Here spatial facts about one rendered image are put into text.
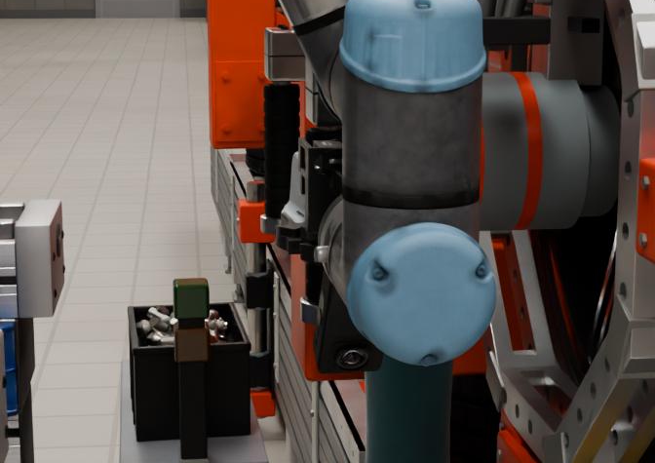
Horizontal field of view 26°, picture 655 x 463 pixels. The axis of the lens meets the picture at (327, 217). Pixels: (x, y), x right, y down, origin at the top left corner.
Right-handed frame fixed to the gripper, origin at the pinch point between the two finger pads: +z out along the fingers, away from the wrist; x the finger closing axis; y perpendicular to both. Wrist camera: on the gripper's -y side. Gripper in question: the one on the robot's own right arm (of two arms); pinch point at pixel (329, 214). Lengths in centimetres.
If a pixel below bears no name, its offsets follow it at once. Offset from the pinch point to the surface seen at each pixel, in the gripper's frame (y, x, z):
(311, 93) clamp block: 9.5, 1.7, -1.6
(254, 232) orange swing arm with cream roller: -38, -11, 177
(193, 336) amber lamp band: -23, 8, 49
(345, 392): -44, -16, 91
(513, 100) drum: 7.2, -17.5, 11.9
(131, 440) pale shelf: -38, 15, 58
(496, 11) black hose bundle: 15.5, -11.5, -4.0
